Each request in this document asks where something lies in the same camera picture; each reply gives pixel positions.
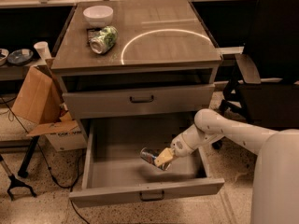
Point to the white bowl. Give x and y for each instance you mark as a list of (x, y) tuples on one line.
[(98, 16)]

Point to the grey drawer cabinet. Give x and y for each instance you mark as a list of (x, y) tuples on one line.
[(161, 43)]

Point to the black office chair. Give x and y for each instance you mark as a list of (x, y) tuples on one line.
[(263, 87)]

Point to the black table leg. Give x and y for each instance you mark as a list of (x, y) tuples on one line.
[(27, 158)]

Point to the dark blue plate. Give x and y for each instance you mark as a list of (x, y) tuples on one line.
[(20, 57)]

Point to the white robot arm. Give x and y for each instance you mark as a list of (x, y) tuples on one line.
[(275, 193)]

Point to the black stand foot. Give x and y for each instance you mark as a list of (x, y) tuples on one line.
[(14, 182)]

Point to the white paper cup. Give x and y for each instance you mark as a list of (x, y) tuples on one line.
[(43, 50)]

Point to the open lower grey drawer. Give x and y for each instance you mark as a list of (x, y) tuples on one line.
[(114, 172)]

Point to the white cardboard box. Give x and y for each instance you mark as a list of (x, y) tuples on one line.
[(67, 140)]

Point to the brown cardboard box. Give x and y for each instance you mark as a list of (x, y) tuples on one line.
[(39, 101)]

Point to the green soda can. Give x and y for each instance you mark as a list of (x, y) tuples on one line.
[(102, 40)]

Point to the upper grey drawer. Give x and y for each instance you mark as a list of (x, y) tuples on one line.
[(118, 103)]

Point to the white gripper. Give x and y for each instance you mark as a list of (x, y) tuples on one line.
[(179, 146)]

